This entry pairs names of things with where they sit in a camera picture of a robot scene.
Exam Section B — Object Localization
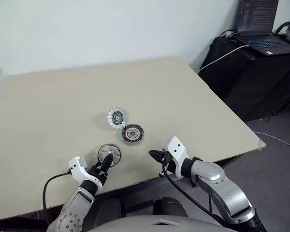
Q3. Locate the black open laptop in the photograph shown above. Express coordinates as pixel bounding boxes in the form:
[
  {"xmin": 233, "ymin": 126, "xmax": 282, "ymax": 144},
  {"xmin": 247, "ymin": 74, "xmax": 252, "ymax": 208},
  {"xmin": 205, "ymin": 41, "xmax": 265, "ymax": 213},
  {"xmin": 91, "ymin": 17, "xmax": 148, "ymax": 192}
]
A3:
[{"xmin": 233, "ymin": 0, "xmax": 290, "ymax": 57}]

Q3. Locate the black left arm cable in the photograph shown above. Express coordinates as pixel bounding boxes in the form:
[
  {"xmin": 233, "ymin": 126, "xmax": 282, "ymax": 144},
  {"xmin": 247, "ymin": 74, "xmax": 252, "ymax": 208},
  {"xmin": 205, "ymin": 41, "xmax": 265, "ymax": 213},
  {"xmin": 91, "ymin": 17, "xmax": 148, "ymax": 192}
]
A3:
[{"xmin": 43, "ymin": 170, "xmax": 72, "ymax": 224}]

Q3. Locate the white cable on cabinet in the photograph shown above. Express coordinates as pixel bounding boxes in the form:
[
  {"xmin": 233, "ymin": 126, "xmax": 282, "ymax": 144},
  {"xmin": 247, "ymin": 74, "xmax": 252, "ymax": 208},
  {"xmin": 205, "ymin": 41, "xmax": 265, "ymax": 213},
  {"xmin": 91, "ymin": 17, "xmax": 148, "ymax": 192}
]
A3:
[{"xmin": 198, "ymin": 44, "xmax": 250, "ymax": 73}]

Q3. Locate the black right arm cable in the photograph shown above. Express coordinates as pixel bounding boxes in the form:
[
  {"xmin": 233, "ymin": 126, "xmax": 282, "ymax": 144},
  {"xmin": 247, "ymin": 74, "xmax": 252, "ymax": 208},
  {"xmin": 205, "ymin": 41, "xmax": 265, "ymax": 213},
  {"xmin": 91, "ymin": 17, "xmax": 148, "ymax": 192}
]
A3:
[{"xmin": 159, "ymin": 168, "xmax": 223, "ymax": 226}]

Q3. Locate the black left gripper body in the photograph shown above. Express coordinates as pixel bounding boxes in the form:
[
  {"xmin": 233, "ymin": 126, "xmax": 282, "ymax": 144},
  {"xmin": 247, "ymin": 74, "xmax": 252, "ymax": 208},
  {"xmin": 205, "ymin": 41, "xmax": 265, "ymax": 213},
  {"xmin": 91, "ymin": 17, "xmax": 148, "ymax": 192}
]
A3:
[{"xmin": 87, "ymin": 161, "xmax": 110, "ymax": 181}]

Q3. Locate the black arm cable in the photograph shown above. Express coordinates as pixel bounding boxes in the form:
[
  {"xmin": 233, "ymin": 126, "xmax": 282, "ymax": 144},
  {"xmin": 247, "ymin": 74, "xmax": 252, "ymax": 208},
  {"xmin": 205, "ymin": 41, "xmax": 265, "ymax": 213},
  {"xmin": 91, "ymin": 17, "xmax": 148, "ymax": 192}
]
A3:
[
  {"xmin": 43, "ymin": 170, "xmax": 72, "ymax": 224},
  {"xmin": 159, "ymin": 168, "xmax": 223, "ymax": 226}
]

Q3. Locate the dark rounded shape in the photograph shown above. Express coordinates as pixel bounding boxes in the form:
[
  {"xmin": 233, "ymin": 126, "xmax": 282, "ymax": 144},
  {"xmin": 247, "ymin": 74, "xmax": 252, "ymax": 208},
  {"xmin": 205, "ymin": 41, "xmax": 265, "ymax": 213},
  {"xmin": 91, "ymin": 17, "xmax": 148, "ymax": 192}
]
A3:
[{"xmin": 154, "ymin": 196, "xmax": 189, "ymax": 218}]

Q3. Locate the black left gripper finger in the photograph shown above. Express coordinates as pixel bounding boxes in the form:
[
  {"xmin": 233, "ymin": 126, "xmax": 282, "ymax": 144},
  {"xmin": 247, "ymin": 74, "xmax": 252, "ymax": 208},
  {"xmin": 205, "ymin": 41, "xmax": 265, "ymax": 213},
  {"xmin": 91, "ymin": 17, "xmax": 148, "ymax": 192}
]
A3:
[
  {"xmin": 102, "ymin": 151, "xmax": 114, "ymax": 170},
  {"xmin": 94, "ymin": 158, "xmax": 107, "ymax": 173}
]

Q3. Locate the grey robot torso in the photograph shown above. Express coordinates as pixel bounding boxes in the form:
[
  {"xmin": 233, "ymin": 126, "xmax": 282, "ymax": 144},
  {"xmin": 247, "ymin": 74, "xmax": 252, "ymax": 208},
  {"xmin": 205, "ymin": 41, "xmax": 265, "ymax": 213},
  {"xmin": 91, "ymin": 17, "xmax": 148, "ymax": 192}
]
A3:
[{"xmin": 86, "ymin": 214, "xmax": 224, "ymax": 232}]

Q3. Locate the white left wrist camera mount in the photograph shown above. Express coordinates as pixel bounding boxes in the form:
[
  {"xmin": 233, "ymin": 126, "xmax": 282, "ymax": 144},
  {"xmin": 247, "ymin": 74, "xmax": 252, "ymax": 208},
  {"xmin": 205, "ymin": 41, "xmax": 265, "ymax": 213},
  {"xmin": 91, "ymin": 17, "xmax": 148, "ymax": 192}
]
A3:
[{"xmin": 68, "ymin": 156, "xmax": 103, "ymax": 192}]

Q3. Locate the white cable on floor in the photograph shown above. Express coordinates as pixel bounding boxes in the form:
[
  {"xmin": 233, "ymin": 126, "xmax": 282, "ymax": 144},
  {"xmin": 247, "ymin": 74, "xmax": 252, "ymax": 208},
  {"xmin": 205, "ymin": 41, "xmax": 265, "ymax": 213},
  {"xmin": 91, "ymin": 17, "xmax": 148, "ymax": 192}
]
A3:
[{"xmin": 253, "ymin": 131, "xmax": 290, "ymax": 152}]

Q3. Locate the black cabinet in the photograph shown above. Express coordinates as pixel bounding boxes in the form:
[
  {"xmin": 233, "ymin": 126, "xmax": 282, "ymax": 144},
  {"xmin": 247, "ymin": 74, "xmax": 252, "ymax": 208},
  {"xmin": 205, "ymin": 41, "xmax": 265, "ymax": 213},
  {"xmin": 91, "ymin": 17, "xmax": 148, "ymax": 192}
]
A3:
[{"xmin": 197, "ymin": 36, "xmax": 290, "ymax": 122}]

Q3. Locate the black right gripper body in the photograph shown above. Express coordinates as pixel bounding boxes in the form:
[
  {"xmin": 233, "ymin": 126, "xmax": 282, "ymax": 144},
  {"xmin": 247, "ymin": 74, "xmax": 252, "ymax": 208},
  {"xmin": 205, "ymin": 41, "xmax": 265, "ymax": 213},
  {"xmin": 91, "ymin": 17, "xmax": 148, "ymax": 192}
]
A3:
[{"xmin": 159, "ymin": 151, "xmax": 175, "ymax": 175}]

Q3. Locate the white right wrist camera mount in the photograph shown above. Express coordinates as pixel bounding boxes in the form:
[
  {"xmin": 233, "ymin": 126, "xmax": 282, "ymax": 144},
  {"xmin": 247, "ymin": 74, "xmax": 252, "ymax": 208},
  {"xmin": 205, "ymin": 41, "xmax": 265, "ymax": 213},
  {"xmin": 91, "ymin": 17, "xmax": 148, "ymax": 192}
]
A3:
[{"xmin": 164, "ymin": 136, "xmax": 188, "ymax": 180}]

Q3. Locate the silver spoked rotor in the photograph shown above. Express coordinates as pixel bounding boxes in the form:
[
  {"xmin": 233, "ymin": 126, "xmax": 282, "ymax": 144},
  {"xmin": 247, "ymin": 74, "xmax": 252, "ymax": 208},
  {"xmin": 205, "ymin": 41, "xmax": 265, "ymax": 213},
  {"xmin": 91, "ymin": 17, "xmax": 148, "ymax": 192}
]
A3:
[{"xmin": 97, "ymin": 143, "xmax": 122, "ymax": 168}]

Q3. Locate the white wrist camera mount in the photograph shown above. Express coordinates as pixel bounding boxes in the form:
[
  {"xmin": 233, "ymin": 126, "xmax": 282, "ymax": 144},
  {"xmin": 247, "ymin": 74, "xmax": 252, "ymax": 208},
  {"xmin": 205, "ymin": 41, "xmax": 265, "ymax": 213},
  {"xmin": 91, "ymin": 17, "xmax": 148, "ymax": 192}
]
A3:
[
  {"xmin": 68, "ymin": 156, "xmax": 103, "ymax": 192},
  {"xmin": 164, "ymin": 136, "xmax": 188, "ymax": 180}
]

